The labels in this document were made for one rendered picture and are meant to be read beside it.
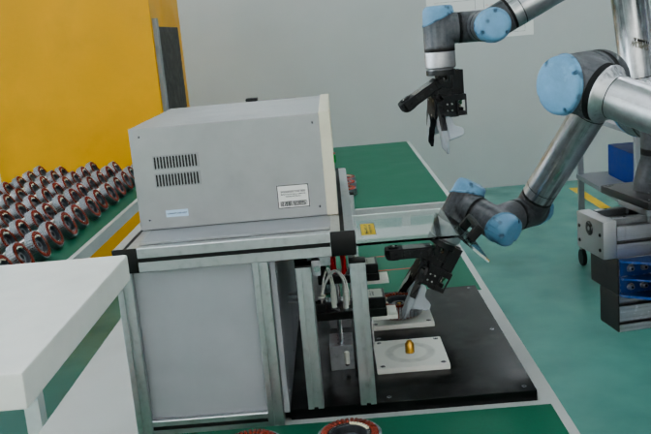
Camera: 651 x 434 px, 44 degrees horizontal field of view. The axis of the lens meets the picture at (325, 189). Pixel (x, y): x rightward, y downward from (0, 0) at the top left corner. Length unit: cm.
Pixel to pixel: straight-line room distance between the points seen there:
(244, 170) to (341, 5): 543
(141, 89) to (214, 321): 380
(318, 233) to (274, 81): 556
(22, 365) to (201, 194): 87
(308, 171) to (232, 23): 547
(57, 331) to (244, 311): 71
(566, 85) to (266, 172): 60
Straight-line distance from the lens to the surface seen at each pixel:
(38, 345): 80
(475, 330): 188
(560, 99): 161
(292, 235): 143
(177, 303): 151
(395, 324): 191
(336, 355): 170
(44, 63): 538
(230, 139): 155
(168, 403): 159
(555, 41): 720
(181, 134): 156
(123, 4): 523
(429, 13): 197
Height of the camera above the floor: 147
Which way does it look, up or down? 11 degrees down
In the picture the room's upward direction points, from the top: 5 degrees counter-clockwise
